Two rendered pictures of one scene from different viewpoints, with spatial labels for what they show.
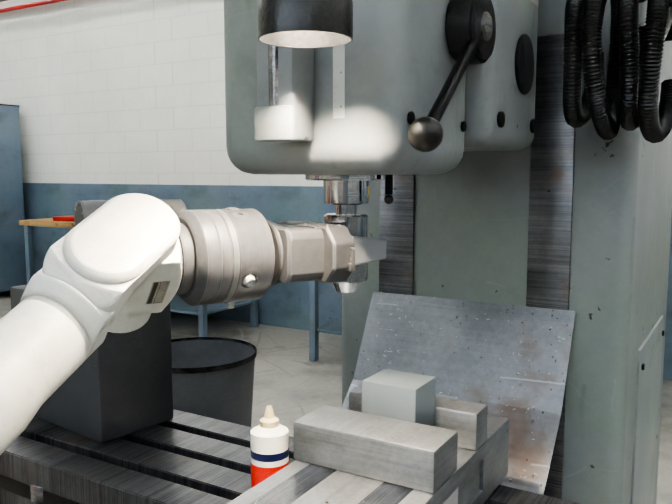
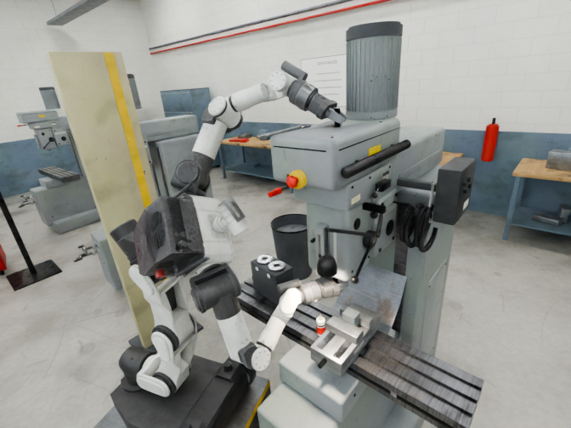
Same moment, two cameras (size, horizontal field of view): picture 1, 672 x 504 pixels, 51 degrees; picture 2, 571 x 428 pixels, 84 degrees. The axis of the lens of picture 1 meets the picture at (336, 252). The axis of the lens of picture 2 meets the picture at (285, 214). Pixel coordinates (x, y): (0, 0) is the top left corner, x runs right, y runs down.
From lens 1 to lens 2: 0.85 m
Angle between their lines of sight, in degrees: 20
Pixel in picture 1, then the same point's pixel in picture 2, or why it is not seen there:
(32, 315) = (275, 322)
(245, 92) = (313, 256)
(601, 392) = (413, 297)
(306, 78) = not seen: hidden behind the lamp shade
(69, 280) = (281, 314)
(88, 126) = not seen: hidden behind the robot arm
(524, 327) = (392, 278)
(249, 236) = (315, 292)
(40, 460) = (265, 312)
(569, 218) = (406, 253)
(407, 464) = (351, 338)
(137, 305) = not seen: hidden behind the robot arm
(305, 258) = (328, 293)
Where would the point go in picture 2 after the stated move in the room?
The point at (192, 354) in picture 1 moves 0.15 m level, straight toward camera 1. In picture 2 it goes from (291, 219) to (291, 225)
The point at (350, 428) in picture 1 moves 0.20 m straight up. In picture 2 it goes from (338, 327) to (338, 288)
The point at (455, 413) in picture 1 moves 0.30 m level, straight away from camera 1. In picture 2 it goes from (364, 320) to (372, 281)
